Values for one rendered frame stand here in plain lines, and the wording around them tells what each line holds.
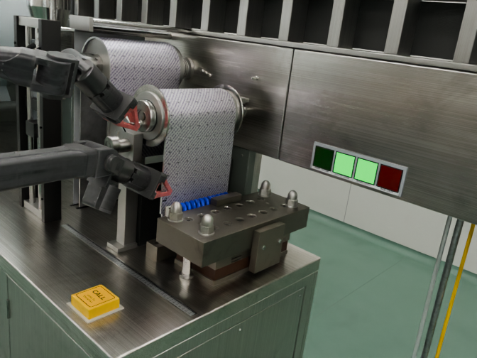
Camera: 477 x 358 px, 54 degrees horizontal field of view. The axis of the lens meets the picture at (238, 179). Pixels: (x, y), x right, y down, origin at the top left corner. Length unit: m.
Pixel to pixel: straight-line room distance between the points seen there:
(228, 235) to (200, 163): 0.24
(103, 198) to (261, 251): 0.40
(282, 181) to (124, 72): 3.11
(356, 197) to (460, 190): 2.84
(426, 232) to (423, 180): 2.61
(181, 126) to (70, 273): 0.42
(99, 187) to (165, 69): 0.50
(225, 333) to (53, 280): 0.40
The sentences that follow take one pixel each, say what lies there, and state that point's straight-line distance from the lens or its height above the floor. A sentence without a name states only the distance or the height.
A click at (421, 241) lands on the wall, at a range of 3.73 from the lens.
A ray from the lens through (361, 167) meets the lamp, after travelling 1.15.
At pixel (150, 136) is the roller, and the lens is 1.13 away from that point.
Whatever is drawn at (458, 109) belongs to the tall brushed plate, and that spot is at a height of 1.36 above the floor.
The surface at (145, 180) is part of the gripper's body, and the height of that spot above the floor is 1.12.
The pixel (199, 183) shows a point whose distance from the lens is 1.22.
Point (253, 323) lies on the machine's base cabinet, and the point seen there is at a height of 0.80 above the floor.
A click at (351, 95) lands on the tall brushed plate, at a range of 1.15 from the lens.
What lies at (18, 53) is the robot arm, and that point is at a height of 1.38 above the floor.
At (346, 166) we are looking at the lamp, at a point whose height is 1.18.
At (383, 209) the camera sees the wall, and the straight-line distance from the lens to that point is 3.79.
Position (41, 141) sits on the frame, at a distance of 1.33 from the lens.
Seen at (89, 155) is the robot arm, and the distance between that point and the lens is 0.92.
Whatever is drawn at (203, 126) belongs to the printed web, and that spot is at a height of 1.23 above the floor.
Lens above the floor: 1.46
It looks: 17 degrees down
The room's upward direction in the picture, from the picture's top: 7 degrees clockwise
